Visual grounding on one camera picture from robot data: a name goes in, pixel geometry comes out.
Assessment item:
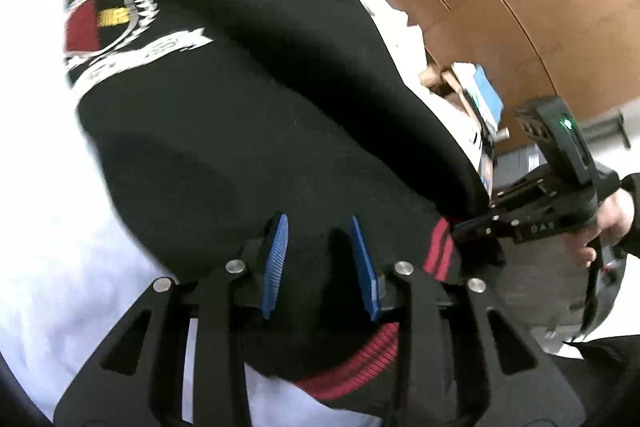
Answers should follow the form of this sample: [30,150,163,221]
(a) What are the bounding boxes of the blue and white box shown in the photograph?
[419,62,505,170]

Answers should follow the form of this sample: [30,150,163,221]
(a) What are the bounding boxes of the wooden wardrobe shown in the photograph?
[372,0,640,158]

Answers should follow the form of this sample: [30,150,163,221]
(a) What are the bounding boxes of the person's right hand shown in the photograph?
[570,189,638,269]

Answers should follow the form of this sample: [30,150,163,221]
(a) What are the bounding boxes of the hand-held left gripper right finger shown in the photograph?
[349,215,586,427]

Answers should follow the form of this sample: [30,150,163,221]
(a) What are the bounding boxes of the black varsity jacket red stripes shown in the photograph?
[62,0,506,413]

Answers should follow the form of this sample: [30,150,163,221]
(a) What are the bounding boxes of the person's dark clothing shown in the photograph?
[560,336,640,427]

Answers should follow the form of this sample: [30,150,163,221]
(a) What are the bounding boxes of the white plastic bags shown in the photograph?
[355,0,488,158]

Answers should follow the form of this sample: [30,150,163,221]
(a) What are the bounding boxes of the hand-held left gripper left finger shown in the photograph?
[52,213,291,427]

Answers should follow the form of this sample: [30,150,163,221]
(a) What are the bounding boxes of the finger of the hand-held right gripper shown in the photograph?
[450,212,522,253]

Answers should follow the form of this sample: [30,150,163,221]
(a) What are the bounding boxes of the person's right forearm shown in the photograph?
[619,172,640,249]

